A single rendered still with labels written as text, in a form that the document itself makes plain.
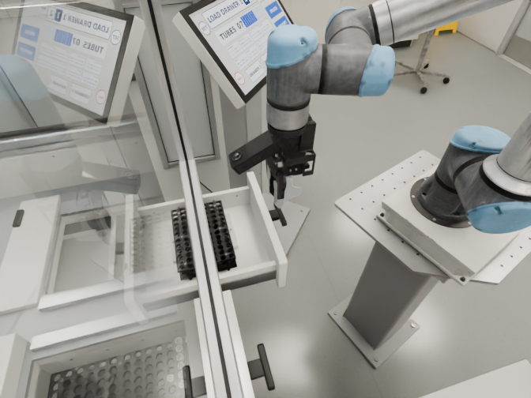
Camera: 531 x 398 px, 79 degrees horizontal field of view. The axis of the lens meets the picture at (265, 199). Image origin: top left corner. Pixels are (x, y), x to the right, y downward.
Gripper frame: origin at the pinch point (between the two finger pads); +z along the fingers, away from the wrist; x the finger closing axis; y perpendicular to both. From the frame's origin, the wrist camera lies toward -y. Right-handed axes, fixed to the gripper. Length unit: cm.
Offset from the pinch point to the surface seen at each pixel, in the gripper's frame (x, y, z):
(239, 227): 3.9, -7.9, 12.9
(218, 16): 62, 1, -19
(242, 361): -30.4, -14.6, 3.7
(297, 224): 59, 34, 93
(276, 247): -10.5, -2.6, 3.7
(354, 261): 29, 56, 96
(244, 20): 67, 10, -15
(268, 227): -4.8, -2.7, 3.7
